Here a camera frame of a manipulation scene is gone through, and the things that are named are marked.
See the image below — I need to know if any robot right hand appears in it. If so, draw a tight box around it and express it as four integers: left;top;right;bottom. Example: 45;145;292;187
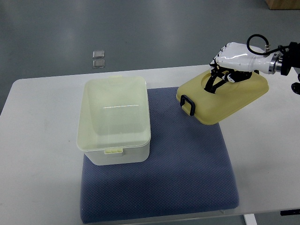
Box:
210;42;282;83

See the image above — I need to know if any yellow box lid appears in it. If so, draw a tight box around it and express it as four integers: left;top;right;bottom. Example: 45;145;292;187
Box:
176;70;269;125

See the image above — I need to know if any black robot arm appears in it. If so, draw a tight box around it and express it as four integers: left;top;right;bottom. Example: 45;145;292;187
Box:
246;34;300;76

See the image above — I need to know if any cardboard box corner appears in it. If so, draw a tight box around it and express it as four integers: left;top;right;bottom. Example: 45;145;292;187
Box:
265;0;300;10

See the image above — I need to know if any white storage box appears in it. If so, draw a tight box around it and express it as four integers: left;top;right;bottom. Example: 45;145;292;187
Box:
77;76;151;165

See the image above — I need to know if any blue padded mat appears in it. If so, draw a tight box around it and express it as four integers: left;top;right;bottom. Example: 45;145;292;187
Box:
80;87;239;224

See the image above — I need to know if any upper metal floor plate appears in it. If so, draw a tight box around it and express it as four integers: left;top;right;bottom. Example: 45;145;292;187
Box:
92;50;105;59

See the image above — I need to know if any white table leg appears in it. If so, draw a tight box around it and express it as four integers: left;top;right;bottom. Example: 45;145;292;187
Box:
243;214;257;225

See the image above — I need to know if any black table bracket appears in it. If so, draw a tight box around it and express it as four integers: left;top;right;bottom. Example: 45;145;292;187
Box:
280;209;300;216

